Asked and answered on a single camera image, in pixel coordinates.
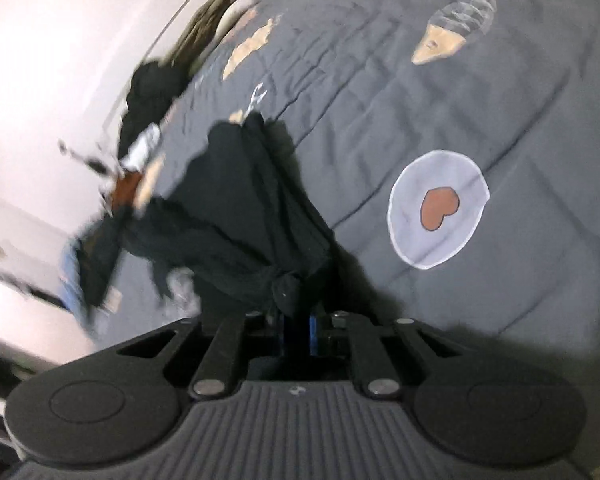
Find brown garment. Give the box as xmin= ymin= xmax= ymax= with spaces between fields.
xmin=109 ymin=172 xmax=143 ymax=211

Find black hoodie with grey print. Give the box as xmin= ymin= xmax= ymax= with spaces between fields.
xmin=128 ymin=112 xmax=338 ymax=319

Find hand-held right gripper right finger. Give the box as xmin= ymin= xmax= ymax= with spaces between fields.
xmin=307 ymin=310 xmax=482 ymax=401

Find grey printed blanket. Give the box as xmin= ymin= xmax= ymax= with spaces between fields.
xmin=80 ymin=0 xmax=600 ymax=461

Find white garment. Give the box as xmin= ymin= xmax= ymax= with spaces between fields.
xmin=121 ymin=124 xmax=162 ymax=171

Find white pillow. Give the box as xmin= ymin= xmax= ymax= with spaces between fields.
xmin=219 ymin=0 xmax=262 ymax=36

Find dark crumpled clothes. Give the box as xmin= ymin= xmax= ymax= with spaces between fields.
xmin=76 ymin=204 xmax=133 ymax=312

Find light blue cloth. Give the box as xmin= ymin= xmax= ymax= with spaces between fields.
xmin=60 ymin=240 xmax=98 ymax=323

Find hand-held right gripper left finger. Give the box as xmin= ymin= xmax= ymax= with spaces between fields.
xmin=115 ymin=309 xmax=288 ymax=402

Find black jacket pile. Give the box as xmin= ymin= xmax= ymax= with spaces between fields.
xmin=117 ymin=60 xmax=193 ymax=153

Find brown furry cloth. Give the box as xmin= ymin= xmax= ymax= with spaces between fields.
xmin=167 ymin=0 xmax=263 ymax=68

